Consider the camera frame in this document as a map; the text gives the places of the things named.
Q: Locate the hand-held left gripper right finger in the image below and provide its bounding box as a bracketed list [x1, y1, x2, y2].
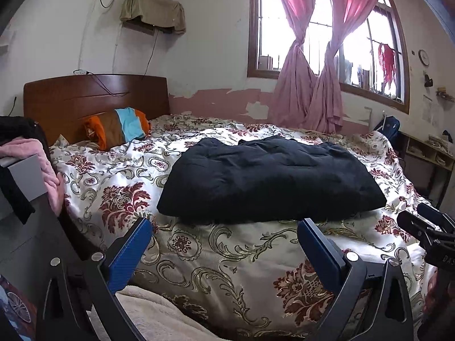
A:
[297, 218, 415, 341]

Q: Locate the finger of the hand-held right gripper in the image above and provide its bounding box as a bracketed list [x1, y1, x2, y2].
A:
[397, 210, 436, 244]
[417, 202, 455, 230]

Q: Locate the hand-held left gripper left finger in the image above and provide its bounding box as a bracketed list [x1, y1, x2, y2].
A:
[36, 217, 154, 341]

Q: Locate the black padded jacket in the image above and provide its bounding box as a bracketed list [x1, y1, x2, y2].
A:
[156, 135, 388, 225]

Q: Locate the low wooden shelf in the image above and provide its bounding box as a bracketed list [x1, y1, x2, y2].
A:
[400, 131, 455, 207]

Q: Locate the cream fleece blanket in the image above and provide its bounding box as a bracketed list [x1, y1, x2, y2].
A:
[85, 284, 230, 341]

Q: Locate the floral bedspread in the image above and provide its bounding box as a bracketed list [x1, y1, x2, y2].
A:
[50, 112, 441, 340]

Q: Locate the blue backpack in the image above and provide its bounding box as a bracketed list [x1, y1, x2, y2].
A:
[371, 115, 402, 143]

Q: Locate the pink fleece cloth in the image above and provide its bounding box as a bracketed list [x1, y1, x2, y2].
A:
[0, 138, 65, 218]

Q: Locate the bicycle print cloth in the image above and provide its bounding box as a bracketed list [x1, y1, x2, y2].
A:
[0, 273, 37, 341]

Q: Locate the grey box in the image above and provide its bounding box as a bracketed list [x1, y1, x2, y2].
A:
[6, 154, 49, 203]

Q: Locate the striped orange blue brown pillow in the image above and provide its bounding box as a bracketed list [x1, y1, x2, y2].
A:
[83, 107, 151, 151]

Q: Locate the pink curtain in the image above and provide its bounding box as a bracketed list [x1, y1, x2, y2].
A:
[266, 0, 338, 131]
[305, 0, 387, 135]

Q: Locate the red hanging garment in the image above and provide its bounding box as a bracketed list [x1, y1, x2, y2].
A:
[377, 43, 396, 92]

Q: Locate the wooden headboard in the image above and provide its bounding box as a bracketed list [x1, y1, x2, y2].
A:
[23, 74, 170, 146]

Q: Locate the black knit cloth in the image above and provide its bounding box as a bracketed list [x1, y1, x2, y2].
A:
[0, 115, 51, 225]

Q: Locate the brown framed window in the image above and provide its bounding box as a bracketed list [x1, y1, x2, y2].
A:
[247, 0, 411, 115]

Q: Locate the cloth covered air conditioner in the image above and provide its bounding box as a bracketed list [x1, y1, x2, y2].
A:
[120, 0, 187, 36]

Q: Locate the thin black cable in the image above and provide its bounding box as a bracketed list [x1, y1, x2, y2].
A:
[85, 25, 159, 97]

